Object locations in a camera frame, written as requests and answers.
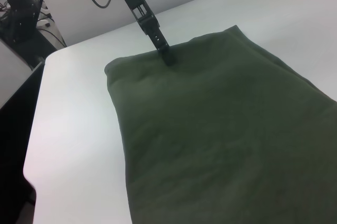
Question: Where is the grey side cabinet panel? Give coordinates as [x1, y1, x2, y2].
[0, 38, 44, 111]

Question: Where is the dark green FREE t-shirt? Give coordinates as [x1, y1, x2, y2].
[104, 25, 337, 224]

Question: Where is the black background machine frame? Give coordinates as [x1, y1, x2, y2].
[0, 0, 66, 63]

